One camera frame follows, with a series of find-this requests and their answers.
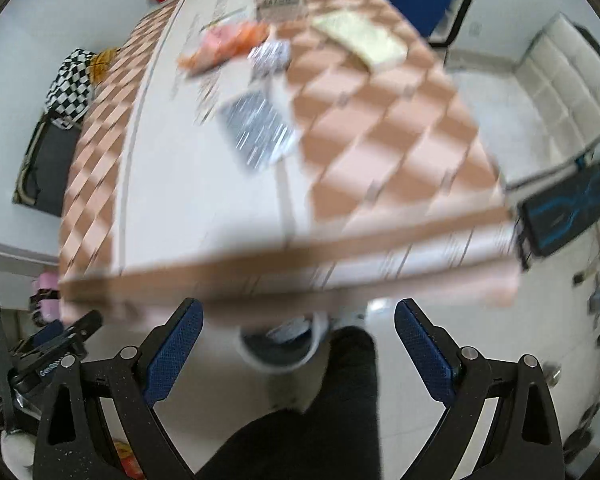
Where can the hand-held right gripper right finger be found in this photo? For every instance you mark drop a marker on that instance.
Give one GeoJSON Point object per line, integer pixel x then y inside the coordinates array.
{"type": "Point", "coordinates": [425, 355]}

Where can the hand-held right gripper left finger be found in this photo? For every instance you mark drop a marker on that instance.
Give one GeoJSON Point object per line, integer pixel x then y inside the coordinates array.
{"type": "Point", "coordinates": [172, 355]}

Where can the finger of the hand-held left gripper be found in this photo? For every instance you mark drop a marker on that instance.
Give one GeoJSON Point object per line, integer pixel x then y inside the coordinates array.
{"type": "Point", "coordinates": [82, 324]}

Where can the pink container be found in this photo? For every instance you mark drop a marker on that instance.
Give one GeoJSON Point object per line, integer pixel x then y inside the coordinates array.
{"type": "Point", "coordinates": [46, 297]}

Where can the red orange snack packet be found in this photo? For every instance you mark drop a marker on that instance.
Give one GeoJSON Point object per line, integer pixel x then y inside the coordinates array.
{"type": "Point", "coordinates": [127, 460]}

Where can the person's black trouser leg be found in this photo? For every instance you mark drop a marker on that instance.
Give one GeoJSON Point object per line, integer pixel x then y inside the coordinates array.
{"type": "Point", "coordinates": [320, 425]}

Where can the black floor mat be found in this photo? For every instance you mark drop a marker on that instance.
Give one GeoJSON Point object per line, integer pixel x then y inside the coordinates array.
{"type": "Point", "coordinates": [50, 165]}

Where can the black device with blue lines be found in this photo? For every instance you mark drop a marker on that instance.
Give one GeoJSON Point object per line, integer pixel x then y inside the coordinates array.
{"type": "Point", "coordinates": [565, 207]}

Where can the black white checkered bag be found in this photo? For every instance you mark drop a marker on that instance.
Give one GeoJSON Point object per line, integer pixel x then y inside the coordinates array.
{"type": "Point", "coordinates": [70, 87]}

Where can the table with checkered cloth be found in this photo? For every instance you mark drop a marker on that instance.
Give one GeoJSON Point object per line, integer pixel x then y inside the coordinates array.
{"type": "Point", "coordinates": [360, 125]}

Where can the large dark silver wrapper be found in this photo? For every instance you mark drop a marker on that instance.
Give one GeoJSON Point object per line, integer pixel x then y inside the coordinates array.
{"type": "Point", "coordinates": [257, 127]}

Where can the yellow cloth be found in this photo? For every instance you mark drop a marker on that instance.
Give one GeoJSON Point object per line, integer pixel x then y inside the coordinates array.
{"type": "Point", "coordinates": [102, 62]}

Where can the orange snack wrapper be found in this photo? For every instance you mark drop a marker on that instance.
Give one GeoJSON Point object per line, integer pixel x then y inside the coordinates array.
{"type": "Point", "coordinates": [220, 45]}

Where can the small silver packet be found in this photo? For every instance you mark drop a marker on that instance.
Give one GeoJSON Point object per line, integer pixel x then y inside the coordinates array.
{"type": "Point", "coordinates": [269, 59]}

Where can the white padded sofa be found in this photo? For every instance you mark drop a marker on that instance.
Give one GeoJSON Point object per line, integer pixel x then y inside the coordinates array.
{"type": "Point", "coordinates": [570, 75]}

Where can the pale yellow flat packet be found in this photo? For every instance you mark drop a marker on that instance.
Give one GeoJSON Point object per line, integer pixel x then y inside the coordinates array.
{"type": "Point", "coordinates": [362, 37]}

